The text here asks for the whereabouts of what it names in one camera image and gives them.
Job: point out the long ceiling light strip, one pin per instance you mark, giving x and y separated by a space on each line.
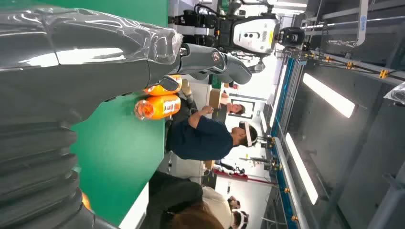
329 94
302 169

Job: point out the person in cream top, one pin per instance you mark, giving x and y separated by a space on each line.
218 202

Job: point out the orange juice bottle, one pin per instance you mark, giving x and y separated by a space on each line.
86 201
158 107
156 91

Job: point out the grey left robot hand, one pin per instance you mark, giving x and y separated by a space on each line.
79 63

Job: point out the white and black humanoid robot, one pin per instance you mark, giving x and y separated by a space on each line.
253 34

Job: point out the distant person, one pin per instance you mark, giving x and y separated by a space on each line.
235 109

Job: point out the person in dark shirt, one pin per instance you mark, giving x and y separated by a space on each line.
202 139

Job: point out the person with laptop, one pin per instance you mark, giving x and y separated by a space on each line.
171 196

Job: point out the green table mat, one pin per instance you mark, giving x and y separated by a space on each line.
120 151

